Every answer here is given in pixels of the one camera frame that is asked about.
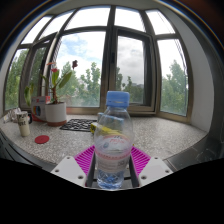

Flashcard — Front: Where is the white plastic packet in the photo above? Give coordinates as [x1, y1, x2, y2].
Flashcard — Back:
[2, 108, 21, 125]

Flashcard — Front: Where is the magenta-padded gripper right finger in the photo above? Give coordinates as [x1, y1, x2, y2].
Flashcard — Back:
[128, 145, 174, 189]

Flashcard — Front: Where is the black lattice trivet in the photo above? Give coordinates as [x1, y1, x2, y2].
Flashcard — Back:
[59, 118, 98, 133]

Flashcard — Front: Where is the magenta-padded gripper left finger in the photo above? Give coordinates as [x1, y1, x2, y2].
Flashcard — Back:
[50, 144, 98, 189]

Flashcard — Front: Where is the long yellow glue box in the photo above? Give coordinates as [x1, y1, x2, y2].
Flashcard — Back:
[89, 121, 101, 135]

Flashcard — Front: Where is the clear blue-capped water bottle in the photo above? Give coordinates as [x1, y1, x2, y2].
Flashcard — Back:
[93, 90, 135, 190]

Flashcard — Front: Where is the red-flowered plant in white pot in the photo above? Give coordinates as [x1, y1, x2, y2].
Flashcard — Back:
[23, 59, 79, 127]

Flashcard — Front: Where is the flat round red coaster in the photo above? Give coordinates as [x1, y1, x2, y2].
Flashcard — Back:
[34, 134, 50, 145]

